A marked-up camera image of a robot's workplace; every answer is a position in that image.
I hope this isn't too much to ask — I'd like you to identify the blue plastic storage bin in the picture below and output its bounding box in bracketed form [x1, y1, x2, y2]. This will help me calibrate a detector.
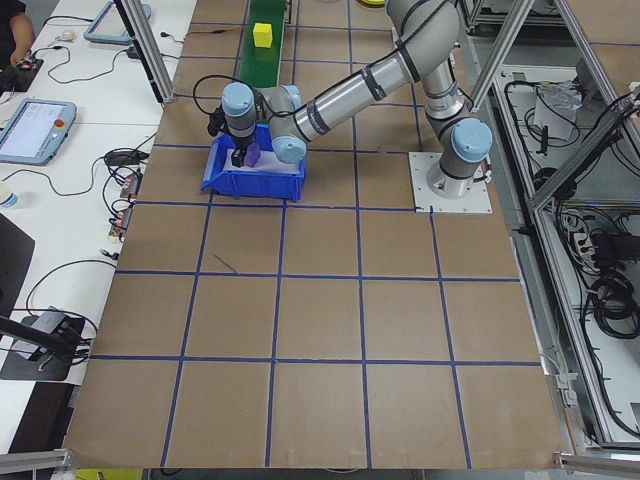
[200, 134, 308, 203]

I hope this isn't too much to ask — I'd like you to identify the black gadget with red cable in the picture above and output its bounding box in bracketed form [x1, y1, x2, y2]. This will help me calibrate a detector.
[0, 63, 35, 96]

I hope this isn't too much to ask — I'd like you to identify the person's black shirt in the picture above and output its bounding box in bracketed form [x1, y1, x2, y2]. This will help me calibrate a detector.
[0, 0, 29, 31]

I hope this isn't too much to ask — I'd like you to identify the person's bare forearm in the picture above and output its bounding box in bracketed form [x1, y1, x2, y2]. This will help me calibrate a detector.
[10, 13, 37, 60]

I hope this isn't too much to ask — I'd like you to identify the circuit board with wires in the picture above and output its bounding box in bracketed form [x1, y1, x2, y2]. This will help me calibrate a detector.
[13, 53, 47, 72]

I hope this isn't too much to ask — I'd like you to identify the black cable coil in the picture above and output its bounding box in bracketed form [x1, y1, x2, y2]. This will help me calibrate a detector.
[587, 277, 640, 341]

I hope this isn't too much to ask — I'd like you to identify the white paper cup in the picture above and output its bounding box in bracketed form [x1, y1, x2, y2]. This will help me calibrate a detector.
[0, 181, 24, 211]

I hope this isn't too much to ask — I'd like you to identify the white foam pad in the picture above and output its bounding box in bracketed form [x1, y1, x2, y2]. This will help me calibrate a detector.
[227, 147, 305, 177]

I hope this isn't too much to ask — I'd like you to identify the V-shaped metal bar frame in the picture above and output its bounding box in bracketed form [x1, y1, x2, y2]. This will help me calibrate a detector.
[459, 0, 640, 454]

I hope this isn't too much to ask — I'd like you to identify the aluminium profile post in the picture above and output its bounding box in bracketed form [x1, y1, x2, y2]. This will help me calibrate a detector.
[113, 0, 175, 105]

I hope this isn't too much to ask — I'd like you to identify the gray electronics box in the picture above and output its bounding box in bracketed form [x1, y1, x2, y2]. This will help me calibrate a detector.
[0, 305, 89, 385]

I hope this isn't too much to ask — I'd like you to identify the green conveyor belt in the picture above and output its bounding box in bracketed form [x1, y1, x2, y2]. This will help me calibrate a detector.
[235, 0, 290, 88]

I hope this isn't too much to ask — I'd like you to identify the black angular panel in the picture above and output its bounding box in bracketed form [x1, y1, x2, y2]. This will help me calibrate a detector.
[0, 212, 37, 307]

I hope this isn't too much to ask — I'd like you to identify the light blue teach pendant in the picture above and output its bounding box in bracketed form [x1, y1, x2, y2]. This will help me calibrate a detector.
[0, 97, 78, 167]
[83, 0, 153, 47]

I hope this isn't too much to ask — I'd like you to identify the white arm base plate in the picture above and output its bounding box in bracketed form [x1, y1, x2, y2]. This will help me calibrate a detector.
[408, 151, 494, 216]

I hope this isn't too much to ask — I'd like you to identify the yellow foam block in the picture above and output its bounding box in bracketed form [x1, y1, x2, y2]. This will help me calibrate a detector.
[252, 21, 274, 49]

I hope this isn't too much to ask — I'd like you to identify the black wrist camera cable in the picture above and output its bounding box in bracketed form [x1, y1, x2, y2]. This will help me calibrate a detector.
[193, 74, 264, 119]

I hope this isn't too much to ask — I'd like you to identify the white power strip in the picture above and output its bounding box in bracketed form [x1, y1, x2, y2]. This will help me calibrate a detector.
[564, 213, 596, 264]

